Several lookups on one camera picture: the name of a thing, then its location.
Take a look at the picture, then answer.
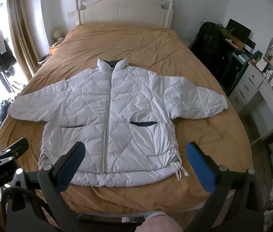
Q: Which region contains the white quilted puffer jacket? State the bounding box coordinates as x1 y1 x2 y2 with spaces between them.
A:
8 58 229 188

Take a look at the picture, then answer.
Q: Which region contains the black jacket on chair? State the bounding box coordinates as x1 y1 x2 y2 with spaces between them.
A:
191 22 234 92

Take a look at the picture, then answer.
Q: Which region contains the white dresser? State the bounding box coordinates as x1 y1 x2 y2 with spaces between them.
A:
228 63 273 145

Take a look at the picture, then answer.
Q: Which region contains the dark green shelf unit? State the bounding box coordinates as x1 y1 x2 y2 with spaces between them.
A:
224 41 263 95

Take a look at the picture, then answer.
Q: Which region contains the wooden nightstand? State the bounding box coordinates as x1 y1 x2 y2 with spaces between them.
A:
48 42 64 56

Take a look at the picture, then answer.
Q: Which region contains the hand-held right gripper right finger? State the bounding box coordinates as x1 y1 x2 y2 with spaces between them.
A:
185 142 265 232

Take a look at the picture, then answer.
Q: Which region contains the black monitor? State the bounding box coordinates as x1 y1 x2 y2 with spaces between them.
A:
226 19 251 49

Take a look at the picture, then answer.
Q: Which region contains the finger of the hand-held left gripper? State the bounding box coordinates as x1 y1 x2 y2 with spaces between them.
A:
4 138 29 162

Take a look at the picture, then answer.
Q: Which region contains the black cable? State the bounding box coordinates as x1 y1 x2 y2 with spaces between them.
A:
0 186 55 232

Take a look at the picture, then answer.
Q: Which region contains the white shoe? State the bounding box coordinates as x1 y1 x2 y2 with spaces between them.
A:
147 211 167 220

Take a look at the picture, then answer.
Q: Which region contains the round basket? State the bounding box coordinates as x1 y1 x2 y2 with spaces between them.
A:
38 54 51 64

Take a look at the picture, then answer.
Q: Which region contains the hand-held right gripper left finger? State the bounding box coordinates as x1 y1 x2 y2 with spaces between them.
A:
4 141 87 232

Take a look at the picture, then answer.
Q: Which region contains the person's leg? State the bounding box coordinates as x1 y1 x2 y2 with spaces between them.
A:
136 214 184 232

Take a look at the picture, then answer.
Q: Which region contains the bed with tan quilt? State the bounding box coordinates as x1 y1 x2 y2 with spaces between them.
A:
0 23 253 213

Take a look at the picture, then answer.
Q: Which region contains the beige curtain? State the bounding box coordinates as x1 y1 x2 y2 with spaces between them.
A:
6 0 47 78

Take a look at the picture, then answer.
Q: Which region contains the white wooden headboard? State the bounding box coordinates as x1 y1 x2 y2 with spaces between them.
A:
75 0 175 28

